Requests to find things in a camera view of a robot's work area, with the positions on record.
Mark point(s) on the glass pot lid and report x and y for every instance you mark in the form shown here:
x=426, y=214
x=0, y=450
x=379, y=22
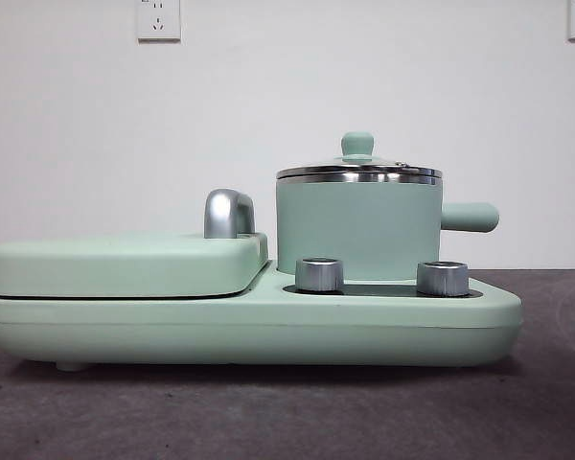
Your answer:
x=357, y=144

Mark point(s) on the green hinged griddle cover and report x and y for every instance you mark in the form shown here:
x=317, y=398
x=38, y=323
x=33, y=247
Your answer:
x=124, y=268

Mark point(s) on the green breakfast machine base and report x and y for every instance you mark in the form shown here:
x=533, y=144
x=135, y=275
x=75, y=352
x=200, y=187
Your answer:
x=268, y=330

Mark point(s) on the silver control knob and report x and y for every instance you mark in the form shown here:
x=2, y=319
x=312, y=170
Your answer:
x=442, y=279
x=318, y=275

